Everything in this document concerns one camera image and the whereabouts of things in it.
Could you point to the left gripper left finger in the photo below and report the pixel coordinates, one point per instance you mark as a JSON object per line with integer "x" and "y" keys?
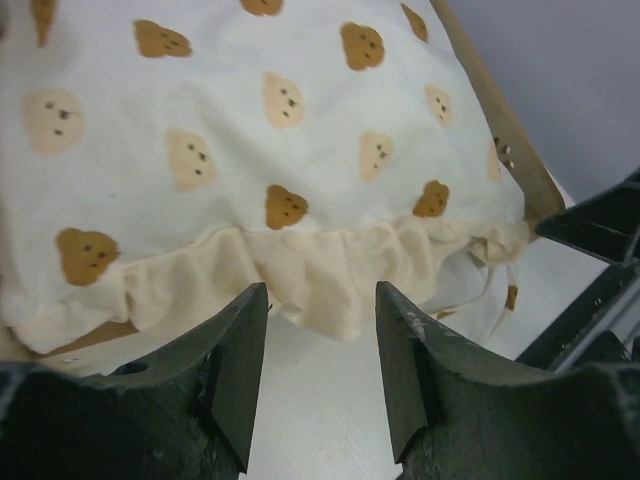
{"x": 184, "y": 411}

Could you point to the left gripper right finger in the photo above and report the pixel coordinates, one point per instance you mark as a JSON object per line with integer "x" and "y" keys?
{"x": 458, "y": 411}

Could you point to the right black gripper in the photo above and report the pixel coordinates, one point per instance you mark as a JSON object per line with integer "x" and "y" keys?
{"x": 605, "y": 227}

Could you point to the wooden pet bed frame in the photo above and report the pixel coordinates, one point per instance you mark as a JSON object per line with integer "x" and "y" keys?
{"x": 500, "y": 125}

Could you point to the large bear print cushion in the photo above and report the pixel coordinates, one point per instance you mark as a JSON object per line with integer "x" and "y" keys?
{"x": 159, "y": 156}

